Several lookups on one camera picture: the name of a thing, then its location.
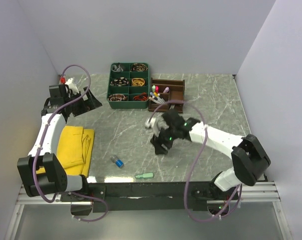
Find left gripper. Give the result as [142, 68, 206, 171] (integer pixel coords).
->
[65, 86, 102, 117]

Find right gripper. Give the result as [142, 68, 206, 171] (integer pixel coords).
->
[150, 124, 178, 156]

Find short mint green highlighter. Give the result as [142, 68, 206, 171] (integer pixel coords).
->
[135, 172, 154, 179]

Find blue capped glue stick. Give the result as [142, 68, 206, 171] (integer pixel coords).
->
[110, 154, 124, 168]

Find orange capped white pen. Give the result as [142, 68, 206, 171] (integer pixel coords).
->
[149, 97, 162, 105]

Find blue capped white pen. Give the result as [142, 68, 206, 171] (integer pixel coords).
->
[154, 93, 165, 103]

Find yellow capped white pen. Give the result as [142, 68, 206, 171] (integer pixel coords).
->
[153, 92, 165, 103]

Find short blue pen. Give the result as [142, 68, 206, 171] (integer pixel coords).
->
[150, 92, 161, 104]

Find brown wooden desk organizer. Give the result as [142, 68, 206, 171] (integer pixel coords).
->
[150, 78, 185, 114]

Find white marker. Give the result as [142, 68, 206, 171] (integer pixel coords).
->
[152, 96, 164, 104]

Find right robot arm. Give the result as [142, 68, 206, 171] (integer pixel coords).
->
[145, 109, 270, 200]

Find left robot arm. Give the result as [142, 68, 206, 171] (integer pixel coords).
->
[17, 84, 102, 201]

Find green compartment tray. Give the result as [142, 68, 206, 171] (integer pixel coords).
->
[107, 62, 150, 110]

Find yellow cloth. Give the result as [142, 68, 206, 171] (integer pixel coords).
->
[41, 126, 95, 177]

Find black base bar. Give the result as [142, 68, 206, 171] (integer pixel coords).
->
[60, 181, 239, 213]

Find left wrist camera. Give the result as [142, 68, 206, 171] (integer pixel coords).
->
[60, 76, 80, 95]

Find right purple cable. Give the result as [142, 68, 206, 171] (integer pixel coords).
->
[149, 100, 243, 223]

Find aluminium rail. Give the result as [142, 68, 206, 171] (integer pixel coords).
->
[16, 182, 281, 205]

